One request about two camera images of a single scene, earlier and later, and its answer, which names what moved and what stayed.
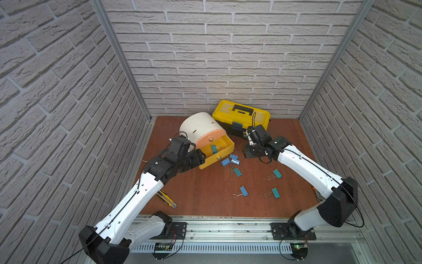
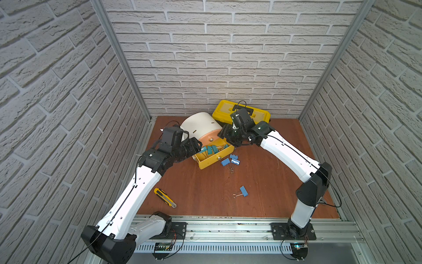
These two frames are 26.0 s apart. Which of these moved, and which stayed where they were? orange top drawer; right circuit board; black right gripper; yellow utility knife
Moved: black right gripper
Stayed: right circuit board; yellow utility knife; orange top drawer
